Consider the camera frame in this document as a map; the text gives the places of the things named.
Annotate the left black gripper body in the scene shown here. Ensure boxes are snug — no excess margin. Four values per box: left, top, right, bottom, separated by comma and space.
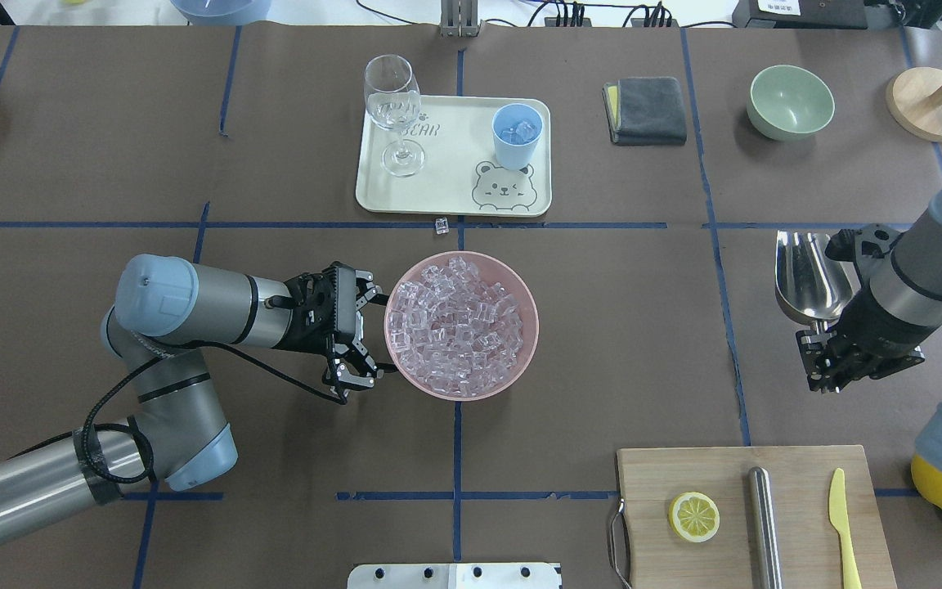
265, 262, 370, 361

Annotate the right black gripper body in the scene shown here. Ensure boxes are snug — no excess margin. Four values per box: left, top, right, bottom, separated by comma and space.
796, 225, 926, 393

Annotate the steel ice scoop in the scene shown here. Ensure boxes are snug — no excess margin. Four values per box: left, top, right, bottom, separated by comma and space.
774, 230, 854, 332

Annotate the pink bowl of ice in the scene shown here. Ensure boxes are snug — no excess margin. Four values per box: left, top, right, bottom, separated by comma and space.
383, 251, 539, 400

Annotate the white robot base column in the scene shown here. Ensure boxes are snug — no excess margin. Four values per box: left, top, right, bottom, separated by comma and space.
347, 562, 563, 588

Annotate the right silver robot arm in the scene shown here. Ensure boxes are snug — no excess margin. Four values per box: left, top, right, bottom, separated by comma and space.
795, 189, 942, 473

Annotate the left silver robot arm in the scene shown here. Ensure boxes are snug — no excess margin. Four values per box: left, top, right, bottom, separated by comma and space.
0, 254, 395, 545

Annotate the blue plastic cup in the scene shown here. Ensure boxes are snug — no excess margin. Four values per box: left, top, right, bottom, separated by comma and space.
491, 103, 545, 170

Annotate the wooden cup stand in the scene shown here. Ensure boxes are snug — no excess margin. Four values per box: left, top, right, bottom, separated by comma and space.
886, 66, 942, 144

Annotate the cream bear serving tray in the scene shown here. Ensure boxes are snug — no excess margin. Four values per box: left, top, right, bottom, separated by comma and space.
355, 96, 553, 218

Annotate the yellow lemon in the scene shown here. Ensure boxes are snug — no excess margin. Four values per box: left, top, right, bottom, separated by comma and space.
911, 454, 942, 510

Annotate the yellow plastic knife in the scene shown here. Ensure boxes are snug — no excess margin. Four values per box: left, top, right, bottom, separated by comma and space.
828, 467, 863, 589

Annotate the clear wine glass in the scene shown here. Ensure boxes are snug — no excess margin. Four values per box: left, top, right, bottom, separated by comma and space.
363, 55, 426, 178

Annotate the wooden cutting board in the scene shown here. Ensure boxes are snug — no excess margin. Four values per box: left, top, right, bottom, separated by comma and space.
616, 445, 897, 588

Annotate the steel rod muddler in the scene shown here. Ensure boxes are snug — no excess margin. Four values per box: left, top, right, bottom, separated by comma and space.
747, 466, 783, 588

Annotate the green ceramic bowl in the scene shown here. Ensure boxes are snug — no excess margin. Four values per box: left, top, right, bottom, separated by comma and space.
747, 65, 835, 142

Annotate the lemon half slice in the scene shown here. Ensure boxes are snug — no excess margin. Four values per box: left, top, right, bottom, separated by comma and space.
666, 492, 721, 543

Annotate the blue bowl on side table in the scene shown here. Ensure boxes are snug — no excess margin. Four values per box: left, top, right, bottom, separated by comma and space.
170, 0, 273, 26

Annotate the folded grey cloth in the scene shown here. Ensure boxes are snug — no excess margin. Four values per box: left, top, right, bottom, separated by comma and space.
603, 77, 687, 146

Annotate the aluminium frame post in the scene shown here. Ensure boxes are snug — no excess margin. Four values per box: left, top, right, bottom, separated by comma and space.
440, 0, 482, 38

